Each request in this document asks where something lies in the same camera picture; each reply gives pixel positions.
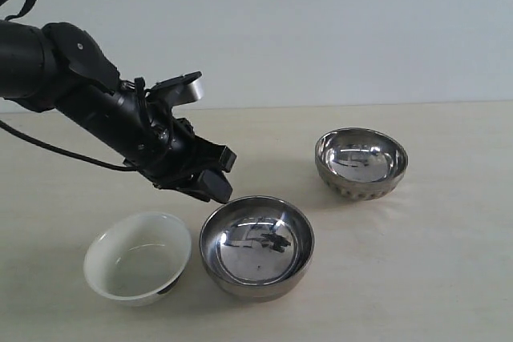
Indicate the white ceramic bowl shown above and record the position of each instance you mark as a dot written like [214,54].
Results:
[138,260]

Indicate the smooth steel bowl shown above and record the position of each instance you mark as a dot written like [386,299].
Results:
[257,248]

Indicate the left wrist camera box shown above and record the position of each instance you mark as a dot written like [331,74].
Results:
[181,90]

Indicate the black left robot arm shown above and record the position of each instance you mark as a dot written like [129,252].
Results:
[61,67]

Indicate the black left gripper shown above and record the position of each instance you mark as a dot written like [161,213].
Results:
[180,160]

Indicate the ribbed steel bowl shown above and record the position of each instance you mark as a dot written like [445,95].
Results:
[359,163]

